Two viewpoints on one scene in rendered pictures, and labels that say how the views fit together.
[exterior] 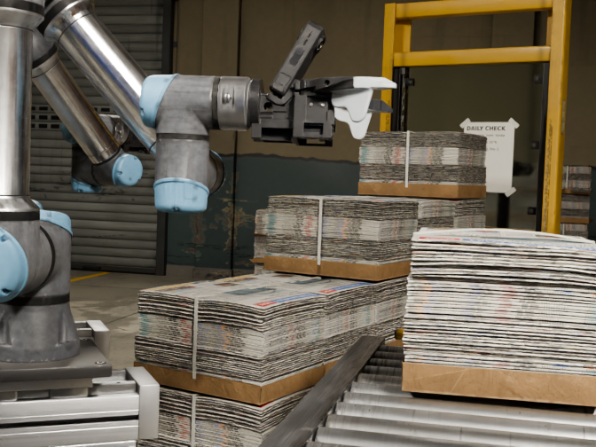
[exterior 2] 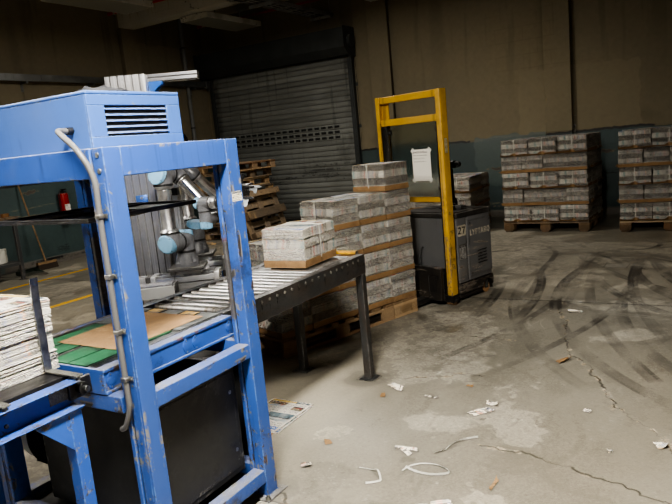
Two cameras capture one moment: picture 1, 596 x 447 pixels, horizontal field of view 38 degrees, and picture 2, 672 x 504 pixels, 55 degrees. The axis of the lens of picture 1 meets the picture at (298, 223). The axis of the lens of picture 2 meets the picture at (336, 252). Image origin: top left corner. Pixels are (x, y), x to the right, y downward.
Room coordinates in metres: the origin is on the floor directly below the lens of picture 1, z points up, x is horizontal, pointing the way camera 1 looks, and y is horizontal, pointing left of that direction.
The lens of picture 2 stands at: (-2.11, -1.73, 1.49)
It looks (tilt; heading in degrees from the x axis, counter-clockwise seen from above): 10 degrees down; 18
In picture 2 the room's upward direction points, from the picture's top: 5 degrees counter-clockwise
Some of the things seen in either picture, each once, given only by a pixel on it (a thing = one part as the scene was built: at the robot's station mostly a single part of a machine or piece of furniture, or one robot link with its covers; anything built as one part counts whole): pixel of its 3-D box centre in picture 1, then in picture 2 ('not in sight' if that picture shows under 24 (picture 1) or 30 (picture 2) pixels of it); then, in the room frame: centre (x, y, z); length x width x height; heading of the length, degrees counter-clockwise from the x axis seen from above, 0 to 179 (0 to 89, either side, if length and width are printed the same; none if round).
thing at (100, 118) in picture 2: not in sight; (86, 126); (0.06, -0.02, 1.65); 0.60 x 0.45 x 0.20; 77
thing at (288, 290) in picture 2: not in sight; (303, 289); (0.99, -0.50, 0.74); 1.34 x 0.05 x 0.12; 167
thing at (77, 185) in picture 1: (90, 169); not in sight; (2.12, 0.51, 1.12); 0.11 x 0.08 x 0.11; 47
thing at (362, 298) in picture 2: not in sight; (365, 326); (1.62, -0.64, 0.34); 0.06 x 0.06 x 0.68; 77
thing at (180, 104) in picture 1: (183, 104); (203, 203); (1.24, 0.17, 1.21); 0.11 x 0.08 x 0.09; 86
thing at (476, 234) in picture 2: not in sight; (446, 250); (3.83, -0.86, 0.40); 0.69 x 0.55 x 0.80; 59
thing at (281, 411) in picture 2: not in sight; (275, 413); (1.02, -0.24, 0.01); 0.37 x 0.28 x 0.01; 167
